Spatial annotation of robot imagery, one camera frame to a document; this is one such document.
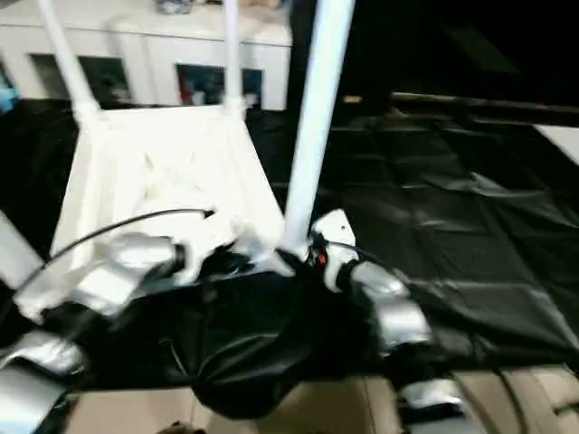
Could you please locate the white plastic table top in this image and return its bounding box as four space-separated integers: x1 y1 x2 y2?
20 101 308 322

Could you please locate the black plastic mat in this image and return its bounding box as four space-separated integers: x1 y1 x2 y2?
0 97 579 421

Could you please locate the white cabinet with glass doors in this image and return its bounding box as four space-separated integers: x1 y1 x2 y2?
0 8 293 112

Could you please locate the teal plastic stool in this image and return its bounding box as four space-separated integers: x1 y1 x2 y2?
0 85 19 112

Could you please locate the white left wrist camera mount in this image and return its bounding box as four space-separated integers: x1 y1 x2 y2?
178 221 245 286

